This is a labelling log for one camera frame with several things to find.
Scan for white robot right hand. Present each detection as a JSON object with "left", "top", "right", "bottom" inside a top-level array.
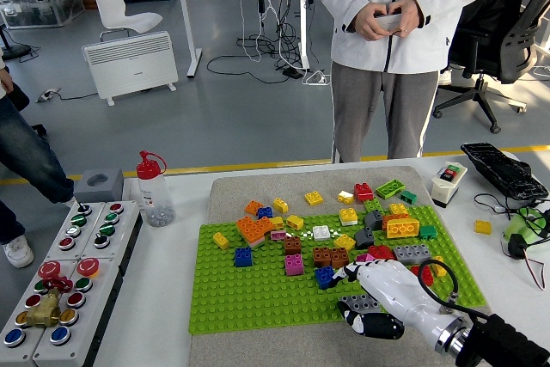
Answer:
[{"left": 332, "top": 259, "right": 461, "bottom": 346}]

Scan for person's left hand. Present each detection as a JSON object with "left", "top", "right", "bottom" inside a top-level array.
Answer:
[{"left": 386, "top": 0, "right": 420, "bottom": 37}]

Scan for person's right hand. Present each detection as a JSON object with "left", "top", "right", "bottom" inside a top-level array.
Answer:
[{"left": 354, "top": 1, "right": 392, "bottom": 41}]

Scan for grey remote control box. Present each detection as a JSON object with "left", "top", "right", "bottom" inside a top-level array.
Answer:
[{"left": 373, "top": 12, "right": 405, "bottom": 35}]

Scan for red square toy brick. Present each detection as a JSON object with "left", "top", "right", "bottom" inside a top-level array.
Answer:
[
  {"left": 367, "top": 244, "right": 395, "bottom": 261},
  {"left": 410, "top": 264, "right": 435, "bottom": 287}
]

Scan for grey eight-stud toy brick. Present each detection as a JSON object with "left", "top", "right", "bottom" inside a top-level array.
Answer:
[{"left": 339, "top": 293, "right": 382, "bottom": 315}]

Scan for white box coloured switches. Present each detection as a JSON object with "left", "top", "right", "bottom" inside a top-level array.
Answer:
[{"left": 431, "top": 162, "right": 468, "bottom": 209}]

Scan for yellow narrow toy brick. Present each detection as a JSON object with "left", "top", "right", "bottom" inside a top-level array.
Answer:
[{"left": 431, "top": 254, "right": 448, "bottom": 278}]

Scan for grey curved toy brick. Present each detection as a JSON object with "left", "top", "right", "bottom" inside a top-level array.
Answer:
[
  {"left": 354, "top": 227, "right": 376, "bottom": 250},
  {"left": 364, "top": 210, "right": 384, "bottom": 232}
]

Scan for blue square toy brick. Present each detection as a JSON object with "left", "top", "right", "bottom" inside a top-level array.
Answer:
[
  {"left": 234, "top": 247, "right": 254, "bottom": 268},
  {"left": 314, "top": 265, "right": 337, "bottom": 291}
]

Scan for orange long toy brick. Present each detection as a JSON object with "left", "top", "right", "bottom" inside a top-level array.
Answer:
[{"left": 381, "top": 213, "right": 412, "bottom": 233}]

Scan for magenta square toy brick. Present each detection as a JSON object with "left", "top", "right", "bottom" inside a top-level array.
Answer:
[{"left": 284, "top": 254, "right": 305, "bottom": 277}]

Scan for red tall toy brick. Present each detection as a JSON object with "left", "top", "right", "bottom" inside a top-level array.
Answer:
[{"left": 353, "top": 182, "right": 375, "bottom": 203}]

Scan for green studded baseplate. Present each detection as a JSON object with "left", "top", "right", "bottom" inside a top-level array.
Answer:
[{"left": 188, "top": 204, "right": 487, "bottom": 336}]

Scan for large yellow hollow brick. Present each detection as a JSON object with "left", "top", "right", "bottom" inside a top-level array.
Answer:
[{"left": 386, "top": 217, "right": 420, "bottom": 240}]

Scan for yellow white brick stack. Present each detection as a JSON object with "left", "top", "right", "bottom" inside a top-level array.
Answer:
[{"left": 338, "top": 207, "right": 359, "bottom": 227}]

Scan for lime green long brick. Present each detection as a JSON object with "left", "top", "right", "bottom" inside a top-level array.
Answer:
[{"left": 375, "top": 179, "right": 406, "bottom": 200}]

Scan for black mesh office chair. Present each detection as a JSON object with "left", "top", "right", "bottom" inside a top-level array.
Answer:
[{"left": 431, "top": 0, "right": 550, "bottom": 135}]

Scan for small black motor block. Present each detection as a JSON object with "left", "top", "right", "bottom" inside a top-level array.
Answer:
[{"left": 508, "top": 233, "right": 529, "bottom": 260}]

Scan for lime green plastic part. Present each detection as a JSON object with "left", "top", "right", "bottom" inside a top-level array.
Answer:
[{"left": 501, "top": 206, "right": 549, "bottom": 244}]

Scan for orange pink white brick stack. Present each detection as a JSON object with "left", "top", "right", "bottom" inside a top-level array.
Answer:
[{"left": 235, "top": 216, "right": 266, "bottom": 249}]

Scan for black keyboard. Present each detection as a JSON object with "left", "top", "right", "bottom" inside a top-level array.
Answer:
[{"left": 460, "top": 142, "right": 550, "bottom": 202}]

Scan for white panel heater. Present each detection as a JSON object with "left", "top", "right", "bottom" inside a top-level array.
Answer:
[{"left": 82, "top": 30, "right": 180, "bottom": 107}]

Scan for white plastic chair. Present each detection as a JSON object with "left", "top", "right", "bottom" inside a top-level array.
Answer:
[{"left": 89, "top": 0, "right": 164, "bottom": 41}]

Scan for clear bottle red cap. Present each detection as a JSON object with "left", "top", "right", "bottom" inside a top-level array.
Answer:
[{"left": 136, "top": 150, "right": 177, "bottom": 228}]

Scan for small white push-button box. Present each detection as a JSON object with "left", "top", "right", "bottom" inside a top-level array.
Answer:
[
  {"left": 81, "top": 199, "right": 144, "bottom": 276},
  {"left": 46, "top": 200, "right": 107, "bottom": 261}
]

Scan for large white emergency-stop button box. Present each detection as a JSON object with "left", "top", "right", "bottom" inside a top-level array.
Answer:
[
  {"left": 0, "top": 258, "right": 81, "bottom": 364},
  {"left": 32, "top": 257, "right": 124, "bottom": 367}
]

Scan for grey block with hole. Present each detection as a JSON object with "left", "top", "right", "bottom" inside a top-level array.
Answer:
[{"left": 72, "top": 168, "right": 125, "bottom": 205}]

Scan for clear plastic crate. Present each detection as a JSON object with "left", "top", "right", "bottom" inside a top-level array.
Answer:
[{"left": 0, "top": 0, "right": 86, "bottom": 29}]

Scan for grey floor socket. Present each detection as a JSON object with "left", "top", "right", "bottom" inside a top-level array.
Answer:
[{"left": 36, "top": 88, "right": 62, "bottom": 104}]

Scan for black round stand base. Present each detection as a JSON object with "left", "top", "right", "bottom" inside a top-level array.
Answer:
[{"left": 0, "top": 22, "right": 34, "bottom": 61}]

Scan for hanging cable bundle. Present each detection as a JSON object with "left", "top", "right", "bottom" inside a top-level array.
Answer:
[{"left": 205, "top": 0, "right": 327, "bottom": 84}]

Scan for red and white wires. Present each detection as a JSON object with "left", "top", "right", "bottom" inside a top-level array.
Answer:
[{"left": 524, "top": 254, "right": 547, "bottom": 291}]

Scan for thin black cable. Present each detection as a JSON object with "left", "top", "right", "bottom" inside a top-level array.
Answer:
[{"left": 474, "top": 192, "right": 550, "bottom": 252}]

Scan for brass valve red handle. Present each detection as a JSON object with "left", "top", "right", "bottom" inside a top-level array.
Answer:
[{"left": 25, "top": 274, "right": 74, "bottom": 328}]

